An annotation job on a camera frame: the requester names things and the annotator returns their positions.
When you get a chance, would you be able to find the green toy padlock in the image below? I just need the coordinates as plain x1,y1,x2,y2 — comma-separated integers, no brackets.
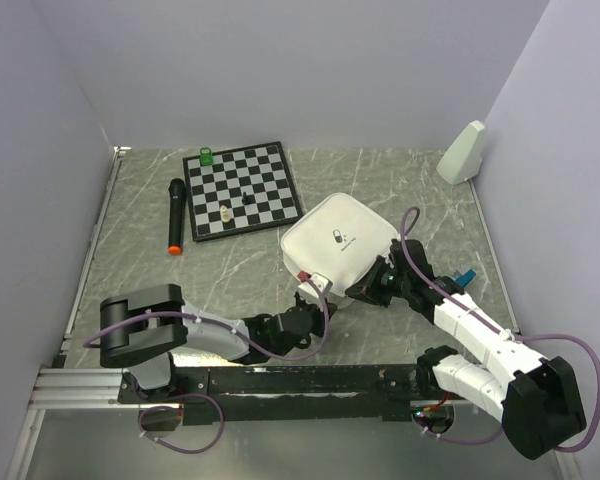
199,147,214,166

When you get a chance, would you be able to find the purple cable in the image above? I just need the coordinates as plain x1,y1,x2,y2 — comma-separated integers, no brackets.
399,205,600,454
83,277,331,456

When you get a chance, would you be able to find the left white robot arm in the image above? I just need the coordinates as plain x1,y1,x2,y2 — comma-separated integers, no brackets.
85,284,337,402

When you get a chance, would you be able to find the cream chess piece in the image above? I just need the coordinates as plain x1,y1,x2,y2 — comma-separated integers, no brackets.
219,205,232,223

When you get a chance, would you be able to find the black white chessboard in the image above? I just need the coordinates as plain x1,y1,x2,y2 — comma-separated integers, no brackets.
182,141,303,242

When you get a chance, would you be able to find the black wireless microphone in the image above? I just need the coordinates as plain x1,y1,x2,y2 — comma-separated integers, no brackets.
167,178,186,255

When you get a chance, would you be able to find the blue wooden block toy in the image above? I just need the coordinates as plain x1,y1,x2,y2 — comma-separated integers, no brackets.
452,269,476,288

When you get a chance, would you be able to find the white medicine kit case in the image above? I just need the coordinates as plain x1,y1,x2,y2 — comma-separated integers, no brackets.
280,192,398,309

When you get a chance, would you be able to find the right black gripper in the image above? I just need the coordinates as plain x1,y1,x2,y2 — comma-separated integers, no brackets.
348,255,411,308

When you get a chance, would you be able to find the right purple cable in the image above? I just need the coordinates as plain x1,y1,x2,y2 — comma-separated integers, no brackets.
399,205,600,454

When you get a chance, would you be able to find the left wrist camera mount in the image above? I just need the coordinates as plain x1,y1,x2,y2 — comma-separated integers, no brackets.
297,270,332,303

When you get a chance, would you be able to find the white wedge device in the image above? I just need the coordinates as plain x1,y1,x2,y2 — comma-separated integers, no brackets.
436,120,487,185

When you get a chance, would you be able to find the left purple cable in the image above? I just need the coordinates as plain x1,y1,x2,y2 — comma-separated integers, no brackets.
83,277,331,456

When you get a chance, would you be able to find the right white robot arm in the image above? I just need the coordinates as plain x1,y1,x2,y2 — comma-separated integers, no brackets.
345,240,586,460

